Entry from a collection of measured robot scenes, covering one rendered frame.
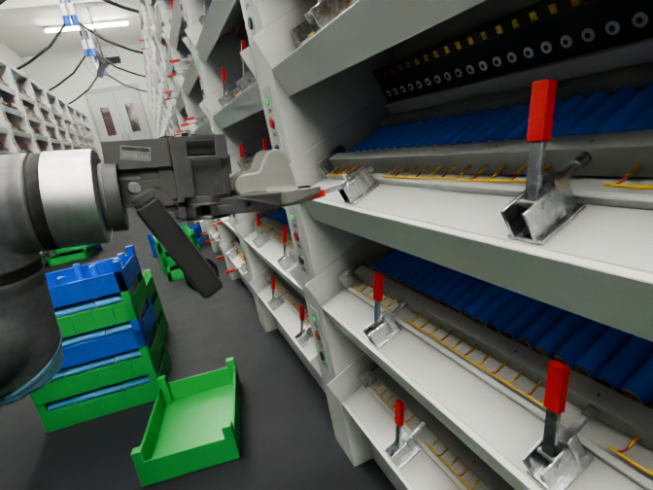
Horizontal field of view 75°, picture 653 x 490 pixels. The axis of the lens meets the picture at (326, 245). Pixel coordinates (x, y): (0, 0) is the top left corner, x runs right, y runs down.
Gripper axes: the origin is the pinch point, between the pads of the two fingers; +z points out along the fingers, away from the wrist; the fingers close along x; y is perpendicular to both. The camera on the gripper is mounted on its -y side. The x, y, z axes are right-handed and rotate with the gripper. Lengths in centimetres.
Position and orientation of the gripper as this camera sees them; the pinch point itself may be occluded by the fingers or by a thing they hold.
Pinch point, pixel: (304, 195)
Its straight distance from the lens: 49.4
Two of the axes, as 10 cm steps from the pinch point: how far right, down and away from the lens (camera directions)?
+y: -0.7, -9.7, -2.1
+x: -3.7, -1.8, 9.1
